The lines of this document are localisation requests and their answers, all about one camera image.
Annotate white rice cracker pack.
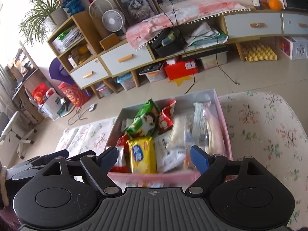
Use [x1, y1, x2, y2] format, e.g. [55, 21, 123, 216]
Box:
[166, 116, 193, 150]
[203, 107, 227, 156]

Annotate red snack bag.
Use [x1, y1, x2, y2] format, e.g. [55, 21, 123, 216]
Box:
[111, 133, 130, 173]

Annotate silver long cracker pack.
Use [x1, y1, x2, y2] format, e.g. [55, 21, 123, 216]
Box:
[192, 102, 209, 150]

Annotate white monkey biscuit pack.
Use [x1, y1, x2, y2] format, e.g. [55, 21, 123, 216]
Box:
[153, 132, 186, 173]

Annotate yellow chip bag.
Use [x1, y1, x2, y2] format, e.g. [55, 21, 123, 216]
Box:
[127, 137, 157, 174]

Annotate green snack bag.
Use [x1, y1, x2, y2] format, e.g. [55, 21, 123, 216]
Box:
[125, 99, 161, 139]

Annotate small red candy packet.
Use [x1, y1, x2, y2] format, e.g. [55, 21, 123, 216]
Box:
[158, 100, 176, 135]

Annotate brown cracker stack pack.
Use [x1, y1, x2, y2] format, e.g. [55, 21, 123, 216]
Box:
[183, 154, 195, 170]

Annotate orange white snack packet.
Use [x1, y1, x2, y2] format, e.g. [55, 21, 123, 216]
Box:
[121, 118, 133, 132]

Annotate red lantern bag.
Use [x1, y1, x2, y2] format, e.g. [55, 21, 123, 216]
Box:
[58, 81, 92, 107]

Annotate pink cardboard box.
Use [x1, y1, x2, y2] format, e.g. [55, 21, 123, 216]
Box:
[104, 89, 234, 190]

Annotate floral tablecloth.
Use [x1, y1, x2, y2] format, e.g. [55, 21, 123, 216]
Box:
[56, 90, 307, 230]

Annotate red shoe box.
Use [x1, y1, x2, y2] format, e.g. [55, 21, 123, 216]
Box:
[164, 60, 198, 80]

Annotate wooden TV cabinet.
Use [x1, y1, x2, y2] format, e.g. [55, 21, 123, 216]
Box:
[48, 8, 307, 89]

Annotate yellow egg tray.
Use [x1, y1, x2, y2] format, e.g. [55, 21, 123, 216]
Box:
[241, 41, 278, 63]

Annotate white desk fan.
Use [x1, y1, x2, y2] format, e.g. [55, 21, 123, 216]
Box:
[102, 9, 126, 34]

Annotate potted spider plant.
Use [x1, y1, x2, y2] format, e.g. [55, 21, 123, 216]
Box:
[19, 0, 61, 45]

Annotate pink floral cloth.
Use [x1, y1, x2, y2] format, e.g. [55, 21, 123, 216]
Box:
[126, 0, 250, 50]

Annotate blue Stitch plush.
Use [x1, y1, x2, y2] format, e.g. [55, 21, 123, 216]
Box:
[62, 0, 85, 15]

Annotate cat picture frame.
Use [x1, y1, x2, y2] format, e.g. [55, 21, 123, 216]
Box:
[113, 0, 158, 26]

